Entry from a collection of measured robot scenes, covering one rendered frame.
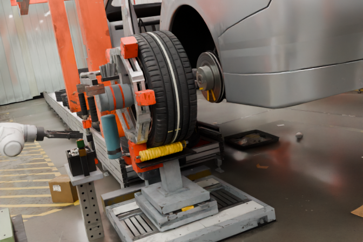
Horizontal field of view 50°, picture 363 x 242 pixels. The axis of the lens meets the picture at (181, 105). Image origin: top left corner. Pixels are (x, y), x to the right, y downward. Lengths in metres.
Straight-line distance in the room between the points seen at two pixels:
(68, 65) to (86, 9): 1.96
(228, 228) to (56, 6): 3.24
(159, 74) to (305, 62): 0.73
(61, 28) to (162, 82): 2.77
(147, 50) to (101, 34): 0.72
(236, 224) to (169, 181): 0.46
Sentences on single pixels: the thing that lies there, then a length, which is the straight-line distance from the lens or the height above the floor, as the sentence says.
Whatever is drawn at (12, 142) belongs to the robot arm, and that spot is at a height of 0.78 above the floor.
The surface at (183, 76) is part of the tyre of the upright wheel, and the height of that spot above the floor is 0.92.
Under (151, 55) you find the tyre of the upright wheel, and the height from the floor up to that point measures 1.05.
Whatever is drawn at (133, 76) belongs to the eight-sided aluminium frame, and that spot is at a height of 0.96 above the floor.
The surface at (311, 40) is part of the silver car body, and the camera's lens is 1.61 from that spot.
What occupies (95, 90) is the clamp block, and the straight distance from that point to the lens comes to 2.01.
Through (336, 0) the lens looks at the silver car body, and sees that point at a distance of 1.62.
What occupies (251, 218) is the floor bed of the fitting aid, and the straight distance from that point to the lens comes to 2.31.
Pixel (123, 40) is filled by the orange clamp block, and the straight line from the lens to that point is 2.04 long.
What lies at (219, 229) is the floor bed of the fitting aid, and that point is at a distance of 2.22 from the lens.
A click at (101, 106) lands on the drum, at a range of 2.16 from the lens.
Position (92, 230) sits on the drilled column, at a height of 0.06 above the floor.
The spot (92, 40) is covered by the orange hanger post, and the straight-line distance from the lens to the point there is 2.69.
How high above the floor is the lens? 1.08
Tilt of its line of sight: 9 degrees down
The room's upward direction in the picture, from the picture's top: 9 degrees counter-clockwise
